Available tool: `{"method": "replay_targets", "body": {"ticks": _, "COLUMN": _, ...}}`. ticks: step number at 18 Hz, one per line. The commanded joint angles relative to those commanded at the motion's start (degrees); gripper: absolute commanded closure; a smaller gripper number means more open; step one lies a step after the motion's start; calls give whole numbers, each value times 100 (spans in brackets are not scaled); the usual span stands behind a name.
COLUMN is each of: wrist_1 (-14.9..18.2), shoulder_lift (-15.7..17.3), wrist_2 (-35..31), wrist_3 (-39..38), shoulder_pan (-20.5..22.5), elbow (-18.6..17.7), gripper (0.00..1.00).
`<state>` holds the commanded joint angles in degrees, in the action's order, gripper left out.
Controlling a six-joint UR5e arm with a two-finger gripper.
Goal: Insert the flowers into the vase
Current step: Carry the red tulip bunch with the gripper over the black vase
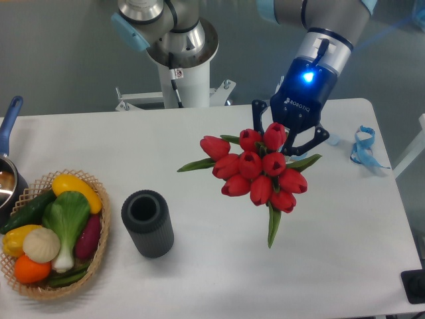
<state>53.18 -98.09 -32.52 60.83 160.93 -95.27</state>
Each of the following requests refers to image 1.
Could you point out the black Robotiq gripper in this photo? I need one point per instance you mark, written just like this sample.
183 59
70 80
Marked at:
298 103

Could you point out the red tulip bouquet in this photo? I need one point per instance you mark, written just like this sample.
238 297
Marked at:
253 164

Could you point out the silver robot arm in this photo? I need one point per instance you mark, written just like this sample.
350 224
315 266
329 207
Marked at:
175 36

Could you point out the dark grey ribbed vase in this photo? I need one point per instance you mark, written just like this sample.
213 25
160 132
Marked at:
146 217

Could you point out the black device at table edge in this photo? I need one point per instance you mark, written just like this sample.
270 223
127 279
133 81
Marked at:
413 283

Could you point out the yellow squash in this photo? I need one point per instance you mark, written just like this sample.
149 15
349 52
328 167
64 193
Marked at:
66 182

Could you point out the purple sweet potato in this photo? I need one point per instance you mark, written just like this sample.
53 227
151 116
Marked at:
88 241

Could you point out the green bok choy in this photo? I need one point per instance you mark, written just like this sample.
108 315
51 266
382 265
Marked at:
67 216

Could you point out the woven wicker basket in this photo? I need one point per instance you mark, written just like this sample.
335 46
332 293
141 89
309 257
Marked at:
41 291

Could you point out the green cucumber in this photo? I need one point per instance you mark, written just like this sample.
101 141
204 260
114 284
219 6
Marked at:
31 213

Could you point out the white steamed bun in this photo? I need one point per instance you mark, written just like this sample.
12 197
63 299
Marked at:
41 245

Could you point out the green pea pods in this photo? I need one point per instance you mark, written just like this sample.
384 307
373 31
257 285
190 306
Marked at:
68 278

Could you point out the yellow bell pepper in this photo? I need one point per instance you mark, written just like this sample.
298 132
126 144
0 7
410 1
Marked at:
13 240

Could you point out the orange fruit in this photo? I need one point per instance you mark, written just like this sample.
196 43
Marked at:
28 271

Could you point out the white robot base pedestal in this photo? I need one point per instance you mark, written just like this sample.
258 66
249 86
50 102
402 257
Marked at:
180 88

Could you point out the blue handled saucepan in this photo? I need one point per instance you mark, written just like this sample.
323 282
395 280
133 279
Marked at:
12 182

